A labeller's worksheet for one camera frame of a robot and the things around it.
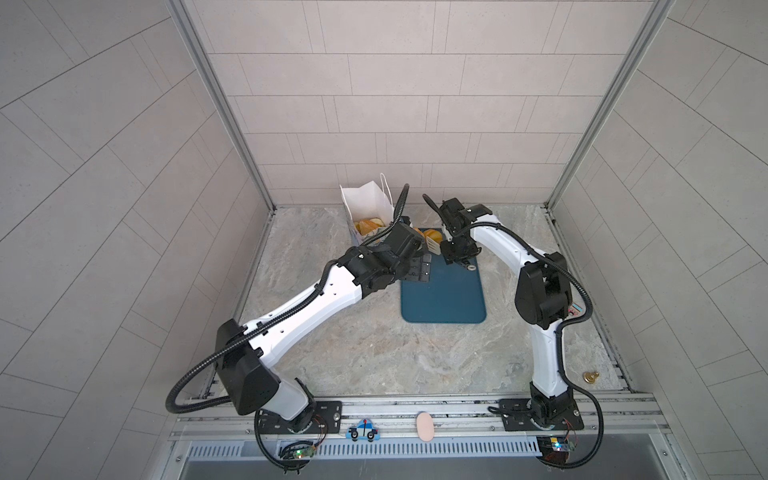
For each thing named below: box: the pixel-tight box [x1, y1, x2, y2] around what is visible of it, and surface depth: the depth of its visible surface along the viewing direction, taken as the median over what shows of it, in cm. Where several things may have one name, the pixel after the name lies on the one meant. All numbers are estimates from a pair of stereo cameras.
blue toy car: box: [346, 418, 381, 443], surface depth 69 cm
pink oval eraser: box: [416, 412, 434, 442], surface depth 70 cm
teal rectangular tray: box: [400, 248, 486, 323], surface depth 93 cm
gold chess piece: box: [583, 371, 599, 384], surface depth 78 cm
